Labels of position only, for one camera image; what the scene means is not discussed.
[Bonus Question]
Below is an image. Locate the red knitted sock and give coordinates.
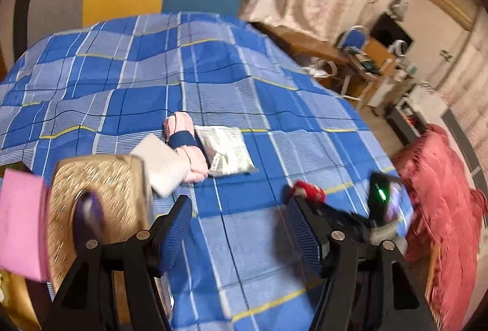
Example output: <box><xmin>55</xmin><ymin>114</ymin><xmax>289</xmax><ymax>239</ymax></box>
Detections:
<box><xmin>292</xmin><ymin>181</ymin><xmax>326</xmax><ymax>206</ymax></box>

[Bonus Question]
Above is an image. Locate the white tissue packet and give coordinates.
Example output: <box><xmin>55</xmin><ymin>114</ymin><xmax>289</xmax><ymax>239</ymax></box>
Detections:
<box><xmin>194</xmin><ymin>126</ymin><xmax>258</xmax><ymax>177</ymax></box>

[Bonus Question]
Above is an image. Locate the pink towel blue band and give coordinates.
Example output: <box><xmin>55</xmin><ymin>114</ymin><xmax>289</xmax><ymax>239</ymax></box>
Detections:
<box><xmin>163</xmin><ymin>111</ymin><xmax>208</xmax><ymax>183</ymax></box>

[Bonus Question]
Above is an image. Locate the white flat card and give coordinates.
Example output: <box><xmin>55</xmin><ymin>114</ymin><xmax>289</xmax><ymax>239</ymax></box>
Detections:
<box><xmin>131</xmin><ymin>134</ymin><xmax>190</xmax><ymax>197</ymax></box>

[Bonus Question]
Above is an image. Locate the red pink fabric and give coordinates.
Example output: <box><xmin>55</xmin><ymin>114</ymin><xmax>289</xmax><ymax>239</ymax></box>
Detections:
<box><xmin>393</xmin><ymin>124</ymin><xmax>487</xmax><ymax>330</ymax></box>

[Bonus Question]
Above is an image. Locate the blue plaid tablecloth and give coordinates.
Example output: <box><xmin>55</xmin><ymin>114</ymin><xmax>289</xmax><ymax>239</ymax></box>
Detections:
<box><xmin>0</xmin><ymin>11</ymin><xmax>414</xmax><ymax>331</ymax></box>

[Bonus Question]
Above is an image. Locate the pink cardboard box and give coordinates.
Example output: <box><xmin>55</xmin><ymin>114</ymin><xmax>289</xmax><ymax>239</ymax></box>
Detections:
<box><xmin>1</xmin><ymin>168</ymin><xmax>50</xmax><ymax>282</ymax></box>

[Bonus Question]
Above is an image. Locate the gold metal tray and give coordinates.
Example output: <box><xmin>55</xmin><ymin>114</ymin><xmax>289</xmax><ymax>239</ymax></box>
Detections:
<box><xmin>1</xmin><ymin>270</ymin><xmax>52</xmax><ymax>330</ymax></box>

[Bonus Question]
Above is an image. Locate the wooden side table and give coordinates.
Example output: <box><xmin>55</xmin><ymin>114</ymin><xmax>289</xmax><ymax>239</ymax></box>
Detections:
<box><xmin>251</xmin><ymin>22</ymin><xmax>348</xmax><ymax>65</ymax></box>

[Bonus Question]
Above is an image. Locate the white round fan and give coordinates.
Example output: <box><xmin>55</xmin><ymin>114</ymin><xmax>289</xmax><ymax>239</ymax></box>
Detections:
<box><xmin>389</xmin><ymin>39</ymin><xmax>409</xmax><ymax>58</ymax></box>

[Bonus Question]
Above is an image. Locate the blue metal chair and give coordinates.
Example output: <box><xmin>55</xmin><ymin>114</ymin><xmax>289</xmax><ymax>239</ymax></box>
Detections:
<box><xmin>335</xmin><ymin>25</ymin><xmax>370</xmax><ymax>50</ymax></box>

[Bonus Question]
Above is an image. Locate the black television screen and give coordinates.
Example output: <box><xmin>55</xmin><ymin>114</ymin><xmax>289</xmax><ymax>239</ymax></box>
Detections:
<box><xmin>370</xmin><ymin>12</ymin><xmax>414</xmax><ymax>52</ymax></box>

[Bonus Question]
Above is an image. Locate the black rolled mat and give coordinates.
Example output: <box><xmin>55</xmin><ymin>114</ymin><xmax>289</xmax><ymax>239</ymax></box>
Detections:
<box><xmin>13</xmin><ymin>0</ymin><xmax>31</xmax><ymax>61</ymax></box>

